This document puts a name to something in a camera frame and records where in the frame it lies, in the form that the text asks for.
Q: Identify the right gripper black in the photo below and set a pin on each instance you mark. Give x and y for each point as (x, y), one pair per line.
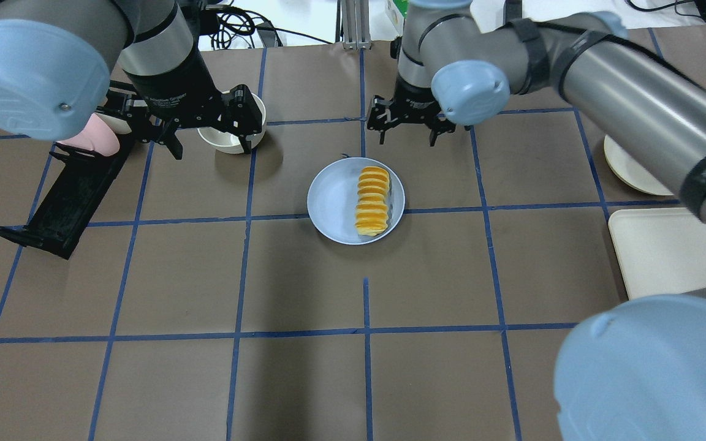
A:
(413, 99)

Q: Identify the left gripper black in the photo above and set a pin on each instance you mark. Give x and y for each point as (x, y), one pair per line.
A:
(176, 92)

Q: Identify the blue plate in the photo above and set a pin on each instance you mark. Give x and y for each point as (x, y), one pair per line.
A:
(332, 198)

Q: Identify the yellow ridged bread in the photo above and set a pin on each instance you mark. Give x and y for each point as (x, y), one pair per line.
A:
(371, 210)

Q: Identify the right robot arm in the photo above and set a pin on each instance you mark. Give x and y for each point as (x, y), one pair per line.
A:
(638, 371)

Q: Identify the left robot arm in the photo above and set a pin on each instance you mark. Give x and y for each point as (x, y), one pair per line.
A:
(65, 63)

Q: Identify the white plate in rack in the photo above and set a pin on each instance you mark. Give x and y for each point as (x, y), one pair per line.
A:
(118, 125)

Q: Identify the pink plate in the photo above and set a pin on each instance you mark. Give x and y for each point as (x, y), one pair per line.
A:
(96, 137)

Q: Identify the white round plate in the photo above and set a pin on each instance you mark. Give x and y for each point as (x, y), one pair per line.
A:
(629, 171)

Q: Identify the white bowl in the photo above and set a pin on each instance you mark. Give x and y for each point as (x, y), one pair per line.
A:
(229, 143)

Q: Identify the black dish rack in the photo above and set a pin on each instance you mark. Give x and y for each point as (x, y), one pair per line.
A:
(64, 214)

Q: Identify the white rectangular tray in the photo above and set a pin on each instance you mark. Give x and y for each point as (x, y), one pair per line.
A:
(659, 250)

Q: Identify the aluminium frame post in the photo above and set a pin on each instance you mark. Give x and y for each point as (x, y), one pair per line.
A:
(354, 26)

